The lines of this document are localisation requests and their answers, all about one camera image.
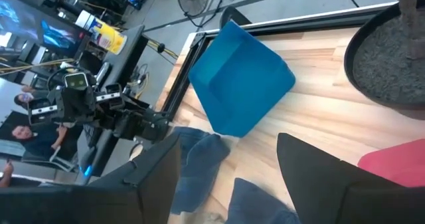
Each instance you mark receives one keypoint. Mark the yellow white wipes canister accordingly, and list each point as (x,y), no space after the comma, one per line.
(106,34)

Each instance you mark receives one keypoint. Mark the pink plastic bin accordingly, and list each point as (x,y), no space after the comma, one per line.
(398,164)

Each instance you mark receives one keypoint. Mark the person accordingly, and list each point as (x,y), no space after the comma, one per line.
(40,141)
(21,99)

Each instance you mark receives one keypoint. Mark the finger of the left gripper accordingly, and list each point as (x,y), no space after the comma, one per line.
(109,102)
(41,116)

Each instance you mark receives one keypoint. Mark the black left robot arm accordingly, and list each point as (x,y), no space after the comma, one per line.
(139,124)

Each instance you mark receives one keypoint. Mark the person's hand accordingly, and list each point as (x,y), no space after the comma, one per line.
(6,174)

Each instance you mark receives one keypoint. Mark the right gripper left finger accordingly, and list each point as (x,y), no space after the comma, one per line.
(149,190)

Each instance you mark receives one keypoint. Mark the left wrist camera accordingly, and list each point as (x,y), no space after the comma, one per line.
(76,80)

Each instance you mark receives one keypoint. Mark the grey chair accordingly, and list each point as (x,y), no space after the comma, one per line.
(63,164)

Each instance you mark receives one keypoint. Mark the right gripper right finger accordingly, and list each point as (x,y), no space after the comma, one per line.
(318,190)

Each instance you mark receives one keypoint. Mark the black desk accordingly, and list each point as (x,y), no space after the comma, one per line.
(126,61)

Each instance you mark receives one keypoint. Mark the blue plastic bin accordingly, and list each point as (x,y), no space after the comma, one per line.
(239,77)

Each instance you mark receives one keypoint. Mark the computer monitor blue screen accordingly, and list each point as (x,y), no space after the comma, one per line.
(59,38)
(16,18)

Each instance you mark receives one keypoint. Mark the potted green plant black pot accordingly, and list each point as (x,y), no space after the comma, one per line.
(388,61)

